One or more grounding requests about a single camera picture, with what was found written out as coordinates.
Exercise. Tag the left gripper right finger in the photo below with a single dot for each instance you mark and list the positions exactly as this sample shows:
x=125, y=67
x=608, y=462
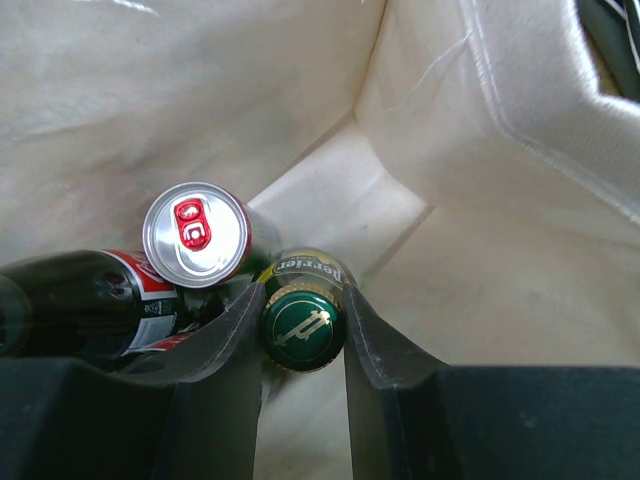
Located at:
x=412, y=416

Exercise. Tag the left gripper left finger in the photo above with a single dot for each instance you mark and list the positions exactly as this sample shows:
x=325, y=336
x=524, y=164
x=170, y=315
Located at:
x=188, y=413

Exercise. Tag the cola glass bottle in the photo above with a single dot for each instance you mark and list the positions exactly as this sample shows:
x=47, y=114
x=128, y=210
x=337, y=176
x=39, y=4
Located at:
x=16, y=315
x=105, y=305

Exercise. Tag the green glass bottle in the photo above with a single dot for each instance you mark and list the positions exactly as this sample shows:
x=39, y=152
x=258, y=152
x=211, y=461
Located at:
x=303, y=325

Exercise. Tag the red bull energy can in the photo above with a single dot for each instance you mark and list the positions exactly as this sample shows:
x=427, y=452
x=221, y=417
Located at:
x=197, y=235

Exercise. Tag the beige canvas tote bag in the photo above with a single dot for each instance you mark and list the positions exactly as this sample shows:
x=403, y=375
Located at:
x=458, y=156

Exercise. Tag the striped folded cloth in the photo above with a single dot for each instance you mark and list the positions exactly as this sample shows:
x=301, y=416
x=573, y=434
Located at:
x=614, y=27

